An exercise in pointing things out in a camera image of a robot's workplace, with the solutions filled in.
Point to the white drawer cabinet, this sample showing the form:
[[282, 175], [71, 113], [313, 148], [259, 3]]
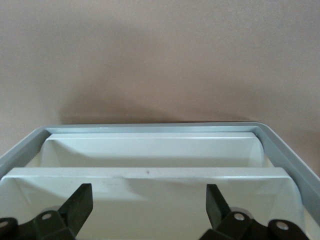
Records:
[[150, 128]]

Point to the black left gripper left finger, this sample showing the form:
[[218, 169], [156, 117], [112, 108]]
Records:
[[75, 210]]

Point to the white plastic drawer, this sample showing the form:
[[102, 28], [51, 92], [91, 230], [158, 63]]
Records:
[[150, 200], [150, 147]]

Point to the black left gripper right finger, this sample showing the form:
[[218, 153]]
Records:
[[217, 212]]

